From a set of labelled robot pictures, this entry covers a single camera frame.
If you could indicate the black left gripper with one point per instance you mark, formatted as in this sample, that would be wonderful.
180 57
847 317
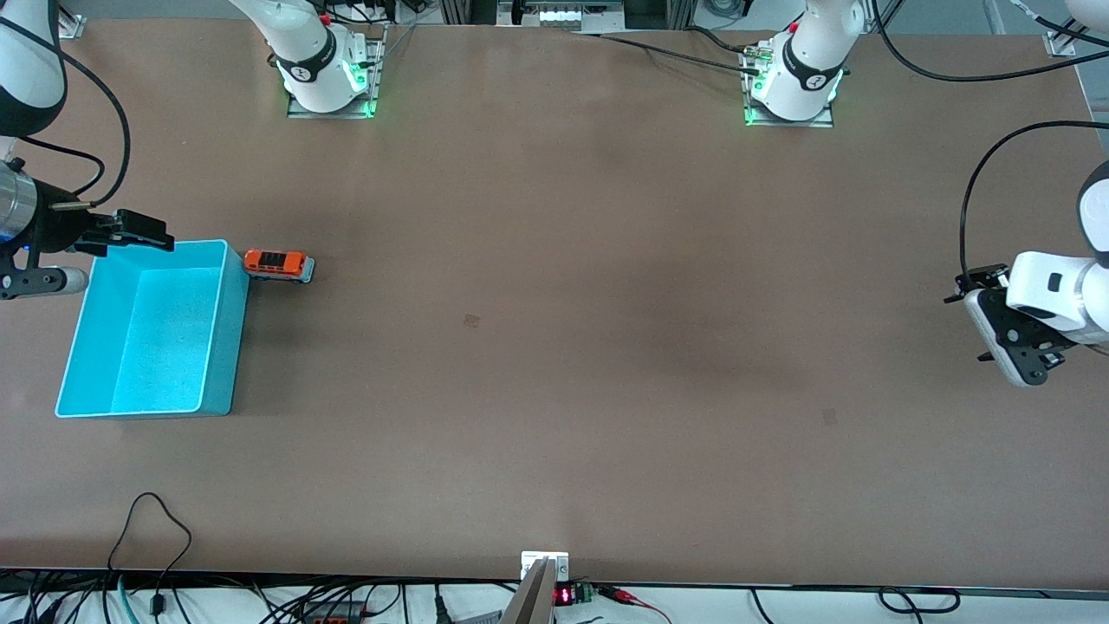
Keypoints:
977 283

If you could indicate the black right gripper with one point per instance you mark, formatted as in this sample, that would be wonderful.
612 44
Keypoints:
54 229

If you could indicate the orange toy bus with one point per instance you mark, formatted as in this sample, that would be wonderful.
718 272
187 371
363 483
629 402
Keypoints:
273 262

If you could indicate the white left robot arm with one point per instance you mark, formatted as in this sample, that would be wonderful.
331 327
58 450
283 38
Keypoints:
1057 286

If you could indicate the blue plastic box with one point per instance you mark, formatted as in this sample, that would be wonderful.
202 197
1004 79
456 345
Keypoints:
156 338

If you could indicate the orange connector block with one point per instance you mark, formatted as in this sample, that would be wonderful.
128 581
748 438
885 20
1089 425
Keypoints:
333 609

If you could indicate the red digit display module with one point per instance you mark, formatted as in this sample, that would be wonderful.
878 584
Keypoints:
567 595

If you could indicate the white mounting plate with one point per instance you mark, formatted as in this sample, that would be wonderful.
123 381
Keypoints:
533 562

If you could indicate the grey metal bar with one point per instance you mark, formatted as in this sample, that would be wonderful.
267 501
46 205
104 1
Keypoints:
530 602

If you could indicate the aluminium profile rail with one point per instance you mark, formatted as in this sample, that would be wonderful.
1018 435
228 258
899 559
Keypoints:
74 26

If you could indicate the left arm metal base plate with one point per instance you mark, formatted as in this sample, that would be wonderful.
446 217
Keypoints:
823 121

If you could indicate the metal corner bracket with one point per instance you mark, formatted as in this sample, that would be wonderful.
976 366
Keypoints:
1061 43

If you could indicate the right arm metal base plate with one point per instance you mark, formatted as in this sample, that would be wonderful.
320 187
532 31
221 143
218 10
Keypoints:
374 69

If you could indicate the aluminium frame rack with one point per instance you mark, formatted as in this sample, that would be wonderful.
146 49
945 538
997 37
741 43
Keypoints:
563 13

